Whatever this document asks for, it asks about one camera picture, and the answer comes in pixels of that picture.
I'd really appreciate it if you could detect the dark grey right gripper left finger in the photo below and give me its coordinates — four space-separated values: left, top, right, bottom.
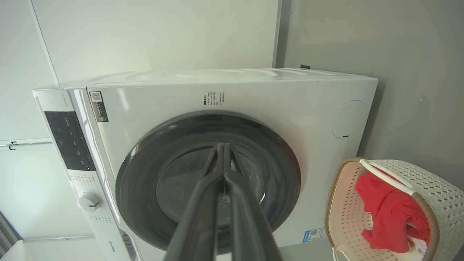
163 143 225 261

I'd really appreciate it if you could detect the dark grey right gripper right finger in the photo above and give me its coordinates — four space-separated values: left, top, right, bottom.
224 143 283 261

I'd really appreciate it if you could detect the white perforated plastic laundry basket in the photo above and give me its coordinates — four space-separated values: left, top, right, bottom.
324 157 464 261

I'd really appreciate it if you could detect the blue energy label sticker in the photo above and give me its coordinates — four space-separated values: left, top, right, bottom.
302 227 327 243

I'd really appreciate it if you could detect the round dark glass washer door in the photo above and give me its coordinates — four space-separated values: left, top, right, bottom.
115 111 302 256

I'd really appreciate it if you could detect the white washer dial knob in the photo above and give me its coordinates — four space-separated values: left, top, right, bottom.
77 192 102 213

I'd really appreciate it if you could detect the small black text sticker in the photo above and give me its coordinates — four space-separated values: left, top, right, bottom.
203 92 226 107

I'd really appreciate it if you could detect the white front-load washing machine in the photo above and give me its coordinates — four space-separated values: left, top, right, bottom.
33 68 379 261

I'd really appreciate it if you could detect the red garment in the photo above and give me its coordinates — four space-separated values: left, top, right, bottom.
355 170 431 254

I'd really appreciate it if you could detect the round white filter cover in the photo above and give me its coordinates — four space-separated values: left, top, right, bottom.
332 100 368 140

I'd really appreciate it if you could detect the black washer control panel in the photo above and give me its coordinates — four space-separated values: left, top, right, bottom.
44 111 96 172

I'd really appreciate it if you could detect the dark QR code sticker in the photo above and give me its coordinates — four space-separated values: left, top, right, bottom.
89 91 109 123

